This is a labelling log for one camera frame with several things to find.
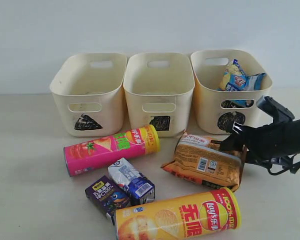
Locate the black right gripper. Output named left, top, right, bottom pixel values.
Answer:
left=219, top=121, right=298, bottom=167

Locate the orange instant noodle packet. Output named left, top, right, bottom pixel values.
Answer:
left=161, top=132, right=247, bottom=192

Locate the blue instant noodle packet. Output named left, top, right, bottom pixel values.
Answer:
left=217, top=59, right=267, bottom=109

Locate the yellow chips can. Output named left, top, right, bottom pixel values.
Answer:
left=114, top=187, right=242, bottom=240

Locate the pink chips can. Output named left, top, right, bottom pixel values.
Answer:
left=63, top=124, right=160, bottom=177

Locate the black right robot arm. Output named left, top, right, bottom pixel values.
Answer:
left=219, top=119, right=300, bottom=173

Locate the cream bin with circle mark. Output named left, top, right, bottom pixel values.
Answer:
left=190, top=49, right=273, bottom=135

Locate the cream bin with square mark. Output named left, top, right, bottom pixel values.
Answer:
left=123, top=52, right=195, bottom=137

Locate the white blue milk carton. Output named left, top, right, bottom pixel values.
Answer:
left=107, top=158, right=156, bottom=206

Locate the purple juice carton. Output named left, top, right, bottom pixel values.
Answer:
left=85, top=175, right=131, bottom=225

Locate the cream bin with triangle mark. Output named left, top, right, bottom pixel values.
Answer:
left=49, top=53, right=127, bottom=137

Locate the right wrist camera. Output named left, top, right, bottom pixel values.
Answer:
left=256, top=95, right=295, bottom=124

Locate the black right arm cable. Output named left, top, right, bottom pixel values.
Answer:
left=266, top=152, right=300, bottom=176

